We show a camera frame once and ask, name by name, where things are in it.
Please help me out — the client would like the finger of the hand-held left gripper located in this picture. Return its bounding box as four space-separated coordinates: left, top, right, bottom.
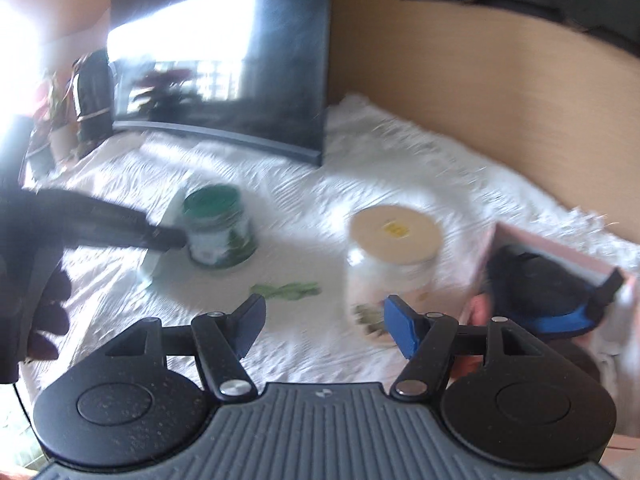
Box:
32 187 190 255

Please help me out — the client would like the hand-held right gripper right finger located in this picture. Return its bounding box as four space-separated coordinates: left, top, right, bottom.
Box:
384 295 538 401

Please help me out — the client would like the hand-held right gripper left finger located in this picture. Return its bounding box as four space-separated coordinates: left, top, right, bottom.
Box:
102 294 267 401

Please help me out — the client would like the green lid jar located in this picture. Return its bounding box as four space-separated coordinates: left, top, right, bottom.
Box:
180 184 259 269

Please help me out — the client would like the dark cloth with blue trim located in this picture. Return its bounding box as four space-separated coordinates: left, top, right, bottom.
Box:
481 244 627 345

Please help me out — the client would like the pink box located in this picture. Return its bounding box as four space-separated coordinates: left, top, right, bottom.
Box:
459 221 640 363

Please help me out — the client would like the person's left hand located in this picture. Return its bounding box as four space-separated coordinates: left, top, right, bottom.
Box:
26 266 72 362

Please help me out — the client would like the green leaf sprig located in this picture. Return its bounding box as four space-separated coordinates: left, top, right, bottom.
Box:
249 281 322 303

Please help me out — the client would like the cream lid jar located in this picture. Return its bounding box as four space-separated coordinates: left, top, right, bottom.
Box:
344 205 447 347

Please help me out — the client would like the black backpack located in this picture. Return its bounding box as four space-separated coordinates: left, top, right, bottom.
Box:
74 49 117 157

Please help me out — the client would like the potted plant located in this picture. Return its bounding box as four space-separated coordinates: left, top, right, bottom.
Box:
29 67 82 163

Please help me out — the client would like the white fluffy blanket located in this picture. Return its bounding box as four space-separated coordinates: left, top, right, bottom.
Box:
19 91 640 463

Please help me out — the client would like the black monitor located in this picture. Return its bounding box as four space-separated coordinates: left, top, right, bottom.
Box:
107 0 334 168

